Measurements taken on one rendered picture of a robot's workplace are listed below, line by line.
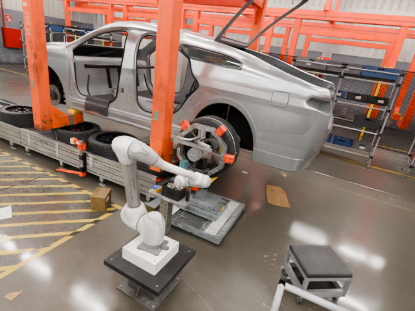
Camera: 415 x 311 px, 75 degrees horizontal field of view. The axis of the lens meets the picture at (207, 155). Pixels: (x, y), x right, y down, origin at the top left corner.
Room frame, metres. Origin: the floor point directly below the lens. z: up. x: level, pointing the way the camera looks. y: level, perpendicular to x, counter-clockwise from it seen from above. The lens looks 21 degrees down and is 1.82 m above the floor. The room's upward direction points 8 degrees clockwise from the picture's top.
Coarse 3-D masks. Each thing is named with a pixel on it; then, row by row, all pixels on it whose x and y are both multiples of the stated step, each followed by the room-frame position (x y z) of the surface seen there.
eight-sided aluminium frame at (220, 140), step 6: (192, 126) 2.65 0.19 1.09; (198, 126) 2.63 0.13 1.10; (204, 126) 2.60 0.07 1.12; (210, 126) 2.63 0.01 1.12; (186, 132) 2.68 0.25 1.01; (216, 138) 2.55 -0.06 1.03; (222, 144) 2.52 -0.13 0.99; (180, 150) 2.71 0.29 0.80; (222, 150) 2.51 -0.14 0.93; (180, 156) 2.69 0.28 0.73; (222, 156) 2.52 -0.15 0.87; (222, 162) 2.51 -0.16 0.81; (216, 168) 2.53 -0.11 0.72; (210, 174) 2.55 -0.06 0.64
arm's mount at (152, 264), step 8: (136, 240) 1.69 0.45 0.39; (168, 240) 1.74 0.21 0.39; (128, 248) 1.59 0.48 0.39; (176, 248) 1.70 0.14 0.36; (128, 256) 1.56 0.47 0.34; (136, 256) 1.53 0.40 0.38; (144, 256) 1.53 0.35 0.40; (152, 256) 1.54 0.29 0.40; (160, 256) 1.55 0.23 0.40; (168, 256) 1.60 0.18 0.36; (136, 264) 1.53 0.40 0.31; (144, 264) 1.50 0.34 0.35; (152, 264) 1.47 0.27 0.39; (160, 264) 1.52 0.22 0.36; (152, 272) 1.47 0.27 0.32
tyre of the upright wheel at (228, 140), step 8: (192, 120) 2.76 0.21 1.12; (200, 120) 2.71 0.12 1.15; (208, 120) 2.68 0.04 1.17; (216, 120) 2.72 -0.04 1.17; (224, 120) 2.82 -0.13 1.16; (216, 128) 2.64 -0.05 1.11; (232, 128) 2.77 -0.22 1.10; (184, 136) 2.78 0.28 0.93; (224, 136) 2.60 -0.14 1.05; (232, 136) 2.66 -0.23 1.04; (232, 144) 2.59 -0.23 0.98; (232, 152) 2.57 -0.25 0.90; (224, 168) 2.58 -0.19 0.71; (216, 176) 2.63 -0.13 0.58
